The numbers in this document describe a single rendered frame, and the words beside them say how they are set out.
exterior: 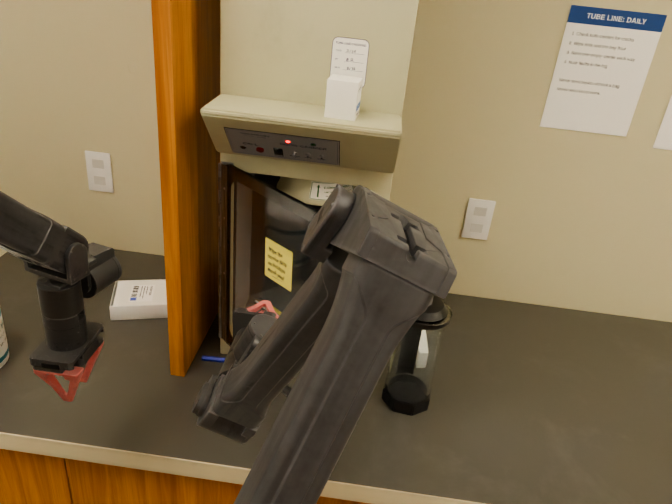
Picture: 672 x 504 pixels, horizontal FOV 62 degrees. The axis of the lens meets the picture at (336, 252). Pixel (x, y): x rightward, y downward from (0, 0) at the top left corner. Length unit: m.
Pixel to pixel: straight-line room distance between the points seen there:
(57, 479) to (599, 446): 1.06
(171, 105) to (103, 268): 0.28
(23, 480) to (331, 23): 1.03
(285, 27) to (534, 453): 0.90
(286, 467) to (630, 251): 1.38
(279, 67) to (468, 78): 0.58
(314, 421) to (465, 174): 1.15
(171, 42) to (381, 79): 0.34
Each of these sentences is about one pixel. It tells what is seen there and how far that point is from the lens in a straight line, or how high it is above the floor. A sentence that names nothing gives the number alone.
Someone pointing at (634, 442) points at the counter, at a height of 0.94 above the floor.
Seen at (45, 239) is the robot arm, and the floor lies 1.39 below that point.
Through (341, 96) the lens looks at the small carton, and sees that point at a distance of 0.92.
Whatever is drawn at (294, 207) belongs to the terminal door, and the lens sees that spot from 0.90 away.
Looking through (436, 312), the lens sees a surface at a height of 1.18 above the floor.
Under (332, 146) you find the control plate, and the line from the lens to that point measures 0.94.
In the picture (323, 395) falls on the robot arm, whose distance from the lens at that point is 0.41.
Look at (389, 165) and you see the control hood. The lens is 0.98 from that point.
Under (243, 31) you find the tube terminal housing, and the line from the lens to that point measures 1.01.
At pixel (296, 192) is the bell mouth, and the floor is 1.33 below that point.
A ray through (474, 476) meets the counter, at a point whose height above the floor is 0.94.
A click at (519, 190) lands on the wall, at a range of 1.54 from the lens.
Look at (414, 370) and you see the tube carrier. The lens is 1.11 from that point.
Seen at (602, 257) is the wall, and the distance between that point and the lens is 1.68.
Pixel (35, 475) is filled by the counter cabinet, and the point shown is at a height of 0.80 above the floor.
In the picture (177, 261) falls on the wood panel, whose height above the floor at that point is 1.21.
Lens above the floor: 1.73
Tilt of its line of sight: 27 degrees down
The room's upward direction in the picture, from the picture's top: 6 degrees clockwise
